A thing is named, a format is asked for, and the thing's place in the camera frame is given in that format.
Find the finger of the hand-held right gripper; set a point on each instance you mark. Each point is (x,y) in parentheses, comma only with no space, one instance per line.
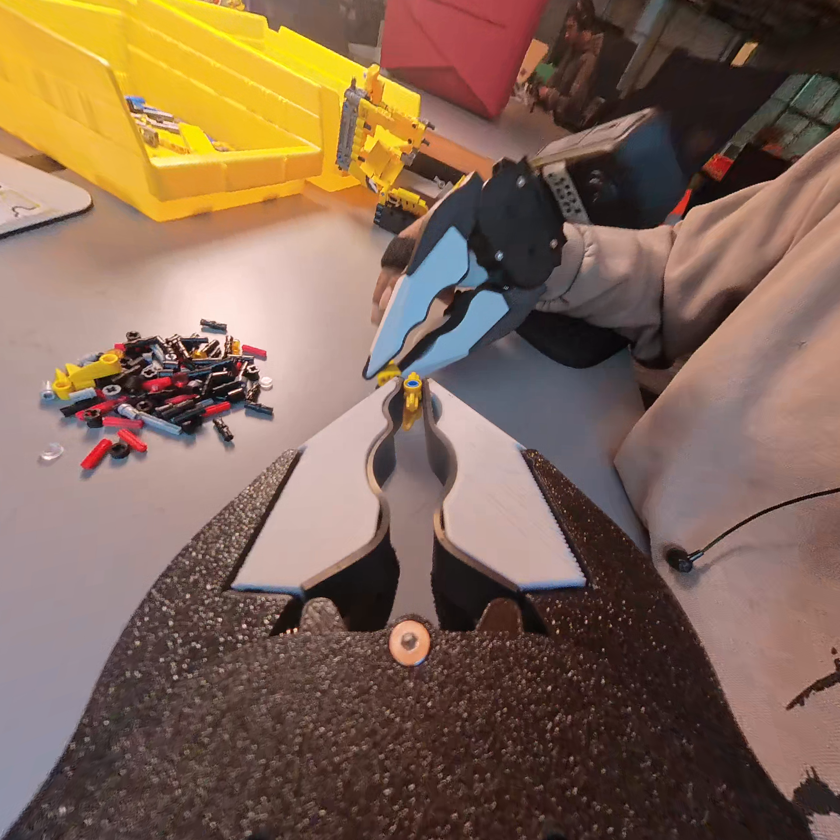
(426,282)
(472,321)

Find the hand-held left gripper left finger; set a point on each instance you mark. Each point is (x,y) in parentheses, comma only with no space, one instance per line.
(315,518)

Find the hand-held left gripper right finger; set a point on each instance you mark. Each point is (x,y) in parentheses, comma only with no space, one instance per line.
(505,518)

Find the yellow angled beam blue pin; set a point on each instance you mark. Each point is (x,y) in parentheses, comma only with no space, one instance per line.
(388,374)

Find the yellow connector piece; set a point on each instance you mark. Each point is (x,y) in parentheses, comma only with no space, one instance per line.
(412,400)

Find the yellow toy robot model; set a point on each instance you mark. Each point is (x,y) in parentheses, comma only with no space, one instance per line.
(380,144)

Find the yellow plastic bin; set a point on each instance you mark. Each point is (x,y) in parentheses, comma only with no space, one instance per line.
(295,79)
(65,98)

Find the assorted grey blue small parts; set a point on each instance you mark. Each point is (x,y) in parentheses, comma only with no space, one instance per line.
(164,128)

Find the person's right forearm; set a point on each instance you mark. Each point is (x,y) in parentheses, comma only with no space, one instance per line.
(643,275)

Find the grey desk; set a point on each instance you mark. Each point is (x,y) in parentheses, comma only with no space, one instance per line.
(197,275)

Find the person's right hand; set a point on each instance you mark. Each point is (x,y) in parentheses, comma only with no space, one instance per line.
(386,295)

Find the black wrist rest pad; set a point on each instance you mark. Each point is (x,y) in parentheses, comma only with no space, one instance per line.
(577,344)

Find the red tote bag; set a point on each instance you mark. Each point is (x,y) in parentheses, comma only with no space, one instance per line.
(459,52)

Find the pile of black red pins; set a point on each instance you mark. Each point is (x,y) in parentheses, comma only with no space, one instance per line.
(170,387)

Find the yellow bent beam piece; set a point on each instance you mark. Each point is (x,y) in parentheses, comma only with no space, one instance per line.
(85,377)

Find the clear round stud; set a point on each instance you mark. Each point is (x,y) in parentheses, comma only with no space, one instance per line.
(52,452)

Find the white book stand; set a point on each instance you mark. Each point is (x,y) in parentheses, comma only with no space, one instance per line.
(52,197)

